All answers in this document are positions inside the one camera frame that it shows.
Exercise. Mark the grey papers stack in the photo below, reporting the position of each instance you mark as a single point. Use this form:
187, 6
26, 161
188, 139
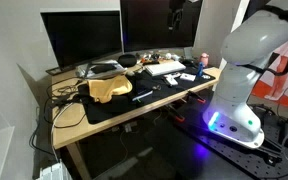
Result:
100, 70

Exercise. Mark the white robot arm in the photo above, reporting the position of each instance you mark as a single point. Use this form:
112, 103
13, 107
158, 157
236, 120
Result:
247, 51

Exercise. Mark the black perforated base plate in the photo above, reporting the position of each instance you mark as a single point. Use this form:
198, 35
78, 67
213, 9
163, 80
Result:
265, 163

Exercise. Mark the white AirTag box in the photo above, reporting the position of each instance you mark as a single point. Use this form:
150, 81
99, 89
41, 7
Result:
187, 77

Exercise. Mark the right black monitor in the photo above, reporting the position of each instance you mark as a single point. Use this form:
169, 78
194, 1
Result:
159, 24

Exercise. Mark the orange handled clamp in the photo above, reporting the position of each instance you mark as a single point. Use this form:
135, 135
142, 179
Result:
196, 96
178, 117

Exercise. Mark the wooden desk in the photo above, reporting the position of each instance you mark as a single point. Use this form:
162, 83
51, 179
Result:
71, 126

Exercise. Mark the left black monitor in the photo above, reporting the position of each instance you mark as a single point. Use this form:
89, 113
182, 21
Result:
82, 36

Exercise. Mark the pink pig toy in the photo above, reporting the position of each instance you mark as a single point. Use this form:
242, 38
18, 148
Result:
204, 58

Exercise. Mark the black monitor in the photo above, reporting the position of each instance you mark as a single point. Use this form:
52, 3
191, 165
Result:
159, 24
82, 36

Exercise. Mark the blue cylindrical object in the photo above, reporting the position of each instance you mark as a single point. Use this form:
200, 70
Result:
200, 69

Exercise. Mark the yellow cloth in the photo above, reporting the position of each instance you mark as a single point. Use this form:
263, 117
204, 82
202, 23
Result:
103, 90

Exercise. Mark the white round figurine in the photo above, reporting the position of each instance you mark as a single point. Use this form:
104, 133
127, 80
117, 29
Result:
168, 56

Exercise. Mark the black oval case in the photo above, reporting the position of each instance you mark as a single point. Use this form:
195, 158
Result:
127, 60

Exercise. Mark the large black desk mat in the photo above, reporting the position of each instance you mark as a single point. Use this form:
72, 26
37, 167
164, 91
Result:
97, 112

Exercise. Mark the small white device box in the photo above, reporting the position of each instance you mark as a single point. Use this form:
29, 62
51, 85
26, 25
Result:
171, 81

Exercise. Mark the white keyboard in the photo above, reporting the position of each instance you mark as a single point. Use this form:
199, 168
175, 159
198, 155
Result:
164, 68

